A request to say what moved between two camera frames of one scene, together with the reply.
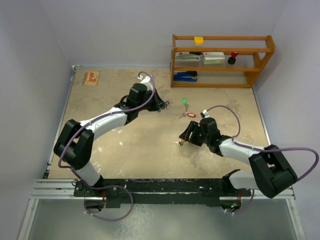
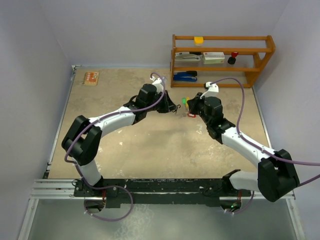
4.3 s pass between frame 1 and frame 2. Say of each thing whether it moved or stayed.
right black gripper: moved
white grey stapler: stayed
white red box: stayed
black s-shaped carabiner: moved
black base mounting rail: stayed
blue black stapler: stayed
